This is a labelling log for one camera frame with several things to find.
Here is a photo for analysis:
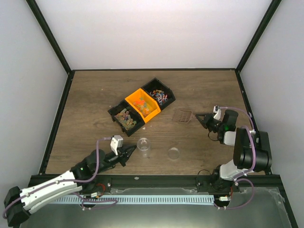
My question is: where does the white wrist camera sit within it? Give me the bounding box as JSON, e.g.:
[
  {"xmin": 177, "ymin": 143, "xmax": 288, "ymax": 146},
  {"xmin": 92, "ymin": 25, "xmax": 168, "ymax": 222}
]
[
  {"xmin": 110, "ymin": 135, "xmax": 124, "ymax": 155},
  {"xmin": 213, "ymin": 105, "xmax": 221, "ymax": 120}
]

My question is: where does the clear round lid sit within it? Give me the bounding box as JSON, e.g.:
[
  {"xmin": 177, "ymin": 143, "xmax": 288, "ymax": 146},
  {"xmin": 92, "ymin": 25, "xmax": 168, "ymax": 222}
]
[{"xmin": 168, "ymin": 147, "xmax": 180, "ymax": 160}]

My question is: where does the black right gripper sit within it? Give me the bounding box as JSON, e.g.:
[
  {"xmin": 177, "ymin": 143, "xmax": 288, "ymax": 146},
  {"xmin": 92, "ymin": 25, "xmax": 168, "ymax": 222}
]
[{"xmin": 195, "ymin": 113, "xmax": 224, "ymax": 133}]

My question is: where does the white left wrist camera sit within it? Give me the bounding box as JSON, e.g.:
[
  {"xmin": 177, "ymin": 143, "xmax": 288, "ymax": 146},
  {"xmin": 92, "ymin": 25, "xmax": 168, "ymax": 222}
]
[{"xmin": 110, "ymin": 135, "xmax": 124, "ymax": 155}]

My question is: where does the black front mounting rail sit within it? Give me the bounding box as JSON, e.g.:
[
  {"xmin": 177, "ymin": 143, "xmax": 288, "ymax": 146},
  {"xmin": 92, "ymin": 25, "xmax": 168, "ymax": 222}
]
[{"xmin": 28, "ymin": 174, "xmax": 283, "ymax": 194}]

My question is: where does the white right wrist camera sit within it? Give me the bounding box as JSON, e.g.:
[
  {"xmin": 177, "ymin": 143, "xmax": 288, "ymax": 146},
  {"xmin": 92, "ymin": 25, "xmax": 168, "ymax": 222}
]
[{"xmin": 213, "ymin": 105, "xmax": 221, "ymax": 120}]

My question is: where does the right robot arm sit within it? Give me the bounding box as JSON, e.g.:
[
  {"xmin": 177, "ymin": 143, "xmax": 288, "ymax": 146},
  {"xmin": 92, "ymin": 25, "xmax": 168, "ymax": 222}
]
[{"xmin": 195, "ymin": 105, "xmax": 272, "ymax": 192}]

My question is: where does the brown slotted plastic scoop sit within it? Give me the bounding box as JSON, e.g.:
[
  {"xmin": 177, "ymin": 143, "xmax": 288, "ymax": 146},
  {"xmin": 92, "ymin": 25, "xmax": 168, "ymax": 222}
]
[{"xmin": 172, "ymin": 109, "xmax": 195, "ymax": 124}]

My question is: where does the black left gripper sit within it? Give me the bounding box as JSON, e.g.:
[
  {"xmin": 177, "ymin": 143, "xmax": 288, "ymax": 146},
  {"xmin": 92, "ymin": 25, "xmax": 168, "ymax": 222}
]
[{"xmin": 96, "ymin": 144, "xmax": 137, "ymax": 174}]

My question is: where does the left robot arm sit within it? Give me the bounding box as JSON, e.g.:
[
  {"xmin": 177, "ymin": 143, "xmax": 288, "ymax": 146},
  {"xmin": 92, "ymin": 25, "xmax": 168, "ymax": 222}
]
[{"xmin": 2, "ymin": 145, "xmax": 136, "ymax": 227}]

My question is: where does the black bin with gummy candies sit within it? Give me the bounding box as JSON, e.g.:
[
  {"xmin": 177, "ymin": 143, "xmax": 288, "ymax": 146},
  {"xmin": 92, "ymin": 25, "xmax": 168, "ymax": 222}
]
[{"xmin": 108, "ymin": 100, "xmax": 145, "ymax": 137}]

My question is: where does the clear plastic cup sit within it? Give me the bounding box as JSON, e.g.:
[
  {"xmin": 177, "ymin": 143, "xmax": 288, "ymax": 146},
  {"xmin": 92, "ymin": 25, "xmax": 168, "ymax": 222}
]
[{"xmin": 137, "ymin": 138, "xmax": 151, "ymax": 158}]

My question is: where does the light blue slotted cable duct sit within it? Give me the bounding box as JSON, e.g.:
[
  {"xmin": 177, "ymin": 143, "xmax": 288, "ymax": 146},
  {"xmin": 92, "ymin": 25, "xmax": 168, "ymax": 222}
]
[{"xmin": 52, "ymin": 195, "xmax": 214, "ymax": 205}]

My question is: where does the black bin with lollipops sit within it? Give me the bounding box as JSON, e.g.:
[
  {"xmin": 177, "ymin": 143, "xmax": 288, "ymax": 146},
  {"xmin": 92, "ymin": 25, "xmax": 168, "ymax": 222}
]
[{"xmin": 142, "ymin": 78, "xmax": 176, "ymax": 111}]

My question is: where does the pile of pastel gummies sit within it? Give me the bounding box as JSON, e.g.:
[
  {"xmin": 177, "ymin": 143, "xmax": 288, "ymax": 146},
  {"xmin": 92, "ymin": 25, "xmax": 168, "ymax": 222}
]
[{"xmin": 115, "ymin": 108, "xmax": 137, "ymax": 130}]

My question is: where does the yellow bin with star candies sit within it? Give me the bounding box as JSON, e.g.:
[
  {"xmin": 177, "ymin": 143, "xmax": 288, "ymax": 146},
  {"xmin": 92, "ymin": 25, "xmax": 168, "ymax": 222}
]
[{"xmin": 125, "ymin": 88, "xmax": 161, "ymax": 123}]

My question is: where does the black enclosure frame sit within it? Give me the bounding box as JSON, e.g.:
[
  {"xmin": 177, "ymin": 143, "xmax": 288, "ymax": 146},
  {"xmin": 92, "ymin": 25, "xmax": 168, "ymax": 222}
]
[{"xmin": 13, "ymin": 0, "xmax": 299, "ymax": 228}]

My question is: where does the pile of star gummies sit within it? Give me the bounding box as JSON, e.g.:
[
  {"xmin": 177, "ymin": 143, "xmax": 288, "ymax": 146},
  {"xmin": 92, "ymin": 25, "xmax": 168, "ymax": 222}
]
[{"xmin": 133, "ymin": 97, "xmax": 153, "ymax": 117}]

